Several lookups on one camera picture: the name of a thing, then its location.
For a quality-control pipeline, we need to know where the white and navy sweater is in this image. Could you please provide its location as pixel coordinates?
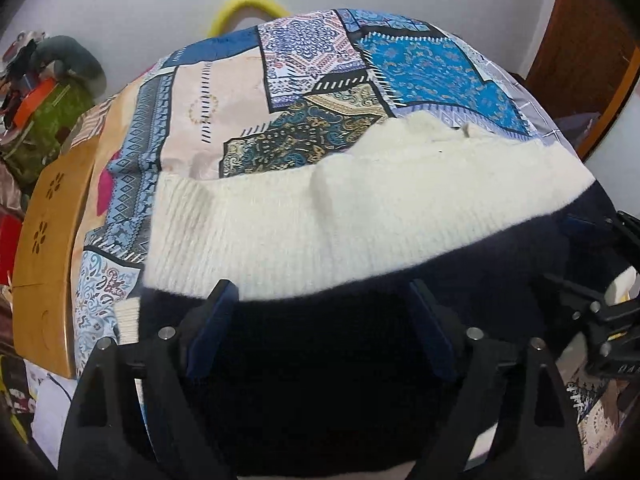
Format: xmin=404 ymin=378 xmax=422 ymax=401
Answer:
xmin=115 ymin=112 xmax=632 ymax=478

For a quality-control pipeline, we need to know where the wooden board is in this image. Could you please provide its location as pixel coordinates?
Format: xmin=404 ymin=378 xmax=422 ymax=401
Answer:
xmin=12 ymin=138 xmax=99 ymax=378

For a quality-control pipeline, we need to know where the red box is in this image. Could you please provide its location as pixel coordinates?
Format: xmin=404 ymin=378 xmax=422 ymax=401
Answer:
xmin=0 ymin=212 xmax=22 ymax=285

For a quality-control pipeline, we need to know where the brown wooden door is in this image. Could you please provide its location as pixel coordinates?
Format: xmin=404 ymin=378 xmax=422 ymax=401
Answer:
xmin=525 ymin=0 xmax=639 ymax=159

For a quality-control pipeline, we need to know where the green patterned bag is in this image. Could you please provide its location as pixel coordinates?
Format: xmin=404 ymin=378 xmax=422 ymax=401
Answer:
xmin=1 ymin=79 xmax=93 ymax=186

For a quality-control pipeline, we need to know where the orange box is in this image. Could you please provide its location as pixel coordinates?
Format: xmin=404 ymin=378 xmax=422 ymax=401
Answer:
xmin=14 ymin=78 xmax=56 ymax=128

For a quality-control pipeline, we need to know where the blue patchwork bedspread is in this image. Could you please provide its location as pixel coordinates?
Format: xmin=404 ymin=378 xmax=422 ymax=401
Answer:
xmin=69 ymin=8 xmax=582 ymax=430

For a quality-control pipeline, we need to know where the grey plush toy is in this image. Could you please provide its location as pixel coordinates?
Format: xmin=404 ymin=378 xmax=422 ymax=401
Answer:
xmin=29 ymin=36 xmax=106 ymax=98

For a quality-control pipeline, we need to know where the yellow foam hoop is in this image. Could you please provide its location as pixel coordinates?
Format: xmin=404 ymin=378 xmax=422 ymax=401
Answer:
xmin=207 ymin=0 xmax=290 ymax=38

